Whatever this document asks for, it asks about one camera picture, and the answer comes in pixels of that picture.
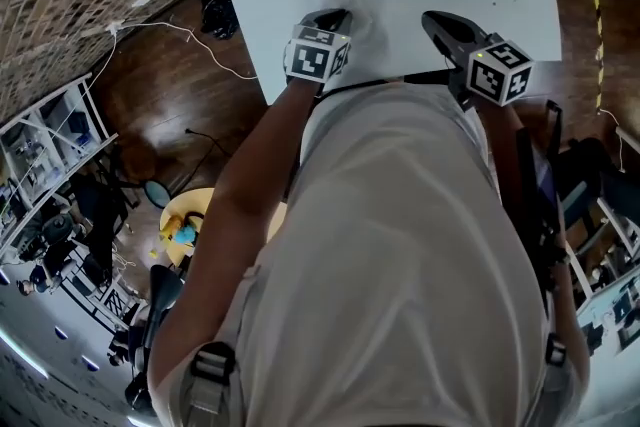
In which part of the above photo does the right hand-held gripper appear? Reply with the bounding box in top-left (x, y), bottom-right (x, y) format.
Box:
top-left (422, 10), bottom-right (536, 113)

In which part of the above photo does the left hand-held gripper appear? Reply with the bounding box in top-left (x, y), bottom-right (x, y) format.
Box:
top-left (283, 8), bottom-right (354, 98)

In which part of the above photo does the white cloth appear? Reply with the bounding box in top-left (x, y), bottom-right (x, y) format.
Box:
top-left (318, 0), bottom-right (375, 40)

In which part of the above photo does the person's left forearm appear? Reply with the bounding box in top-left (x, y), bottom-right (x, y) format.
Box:
top-left (207, 78), bottom-right (326, 241)

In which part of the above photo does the yellow black striped tape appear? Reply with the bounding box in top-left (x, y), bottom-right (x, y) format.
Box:
top-left (593, 0), bottom-right (606, 114)

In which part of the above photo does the black tablet screen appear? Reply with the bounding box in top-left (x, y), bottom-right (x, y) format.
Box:
top-left (514, 129), bottom-right (561, 226)

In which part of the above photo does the black office chair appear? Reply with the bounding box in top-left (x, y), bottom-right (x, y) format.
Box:
top-left (69, 169), bottom-right (136, 266)
top-left (554, 137), bottom-right (640, 266)

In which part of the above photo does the round wooden table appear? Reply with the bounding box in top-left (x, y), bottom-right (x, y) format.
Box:
top-left (159, 187), bottom-right (289, 269)

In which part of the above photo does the person's white shirt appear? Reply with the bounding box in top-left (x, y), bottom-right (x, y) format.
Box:
top-left (149, 79), bottom-right (594, 427)

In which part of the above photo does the round dark stool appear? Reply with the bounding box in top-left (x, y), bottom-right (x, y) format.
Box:
top-left (143, 179), bottom-right (171, 210)

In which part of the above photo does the yellow bottle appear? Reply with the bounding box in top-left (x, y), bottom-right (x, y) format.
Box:
top-left (159, 213), bottom-right (184, 244)

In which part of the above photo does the white metal shelf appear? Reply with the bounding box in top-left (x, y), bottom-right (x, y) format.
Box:
top-left (0, 73), bottom-right (119, 261)

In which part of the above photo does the black cable bundle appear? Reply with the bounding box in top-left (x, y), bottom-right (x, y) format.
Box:
top-left (199, 0), bottom-right (240, 40)

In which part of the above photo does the black floor cable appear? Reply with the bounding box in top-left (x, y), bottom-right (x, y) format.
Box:
top-left (184, 128), bottom-right (231, 176)

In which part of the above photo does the white cable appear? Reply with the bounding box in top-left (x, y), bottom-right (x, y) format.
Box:
top-left (107, 21), bottom-right (259, 81)

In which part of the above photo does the black looped cord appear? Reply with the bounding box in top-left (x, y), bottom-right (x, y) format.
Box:
top-left (184, 210), bottom-right (206, 236)

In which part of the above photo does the grey strap with black buckle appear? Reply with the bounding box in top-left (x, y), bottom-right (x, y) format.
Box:
top-left (543, 332), bottom-right (569, 366)
top-left (185, 341), bottom-right (237, 427)

